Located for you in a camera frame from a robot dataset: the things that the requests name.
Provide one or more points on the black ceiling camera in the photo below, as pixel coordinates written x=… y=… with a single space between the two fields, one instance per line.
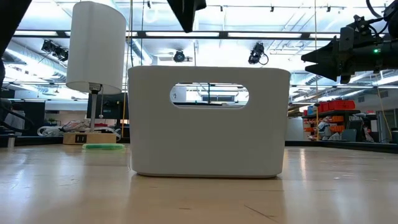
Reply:
x=179 y=56

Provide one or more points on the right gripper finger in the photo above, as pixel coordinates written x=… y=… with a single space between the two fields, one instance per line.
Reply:
x=326 y=53
x=328 y=71

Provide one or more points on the person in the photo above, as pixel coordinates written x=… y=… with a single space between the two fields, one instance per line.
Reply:
x=14 y=121

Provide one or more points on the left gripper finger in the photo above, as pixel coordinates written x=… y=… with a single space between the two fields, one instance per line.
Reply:
x=186 y=14

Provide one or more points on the light grey plastic bin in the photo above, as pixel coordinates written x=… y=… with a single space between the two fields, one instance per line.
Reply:
x=208 y=140

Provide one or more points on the large black monitor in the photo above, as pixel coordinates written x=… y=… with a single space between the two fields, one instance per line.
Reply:
x=112 y=107

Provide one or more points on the green marker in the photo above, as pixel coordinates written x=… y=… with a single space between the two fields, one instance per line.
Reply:
x=103 y=146

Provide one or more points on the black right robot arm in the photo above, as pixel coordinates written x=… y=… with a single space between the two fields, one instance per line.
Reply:
x=392 y=31

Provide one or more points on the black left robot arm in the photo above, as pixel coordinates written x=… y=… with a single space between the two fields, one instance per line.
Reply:
x=9 y=12

